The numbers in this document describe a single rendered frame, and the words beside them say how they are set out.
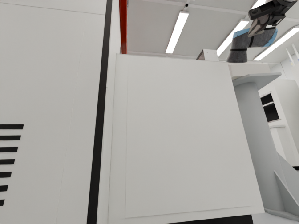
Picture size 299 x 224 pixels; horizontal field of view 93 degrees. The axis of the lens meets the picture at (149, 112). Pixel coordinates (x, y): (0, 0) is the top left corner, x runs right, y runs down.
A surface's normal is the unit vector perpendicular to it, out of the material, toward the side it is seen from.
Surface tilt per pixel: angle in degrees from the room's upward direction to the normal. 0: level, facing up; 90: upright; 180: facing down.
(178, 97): 90
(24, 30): 90
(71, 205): 90
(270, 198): 90
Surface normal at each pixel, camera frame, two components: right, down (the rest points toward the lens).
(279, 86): 0.15, -0.32
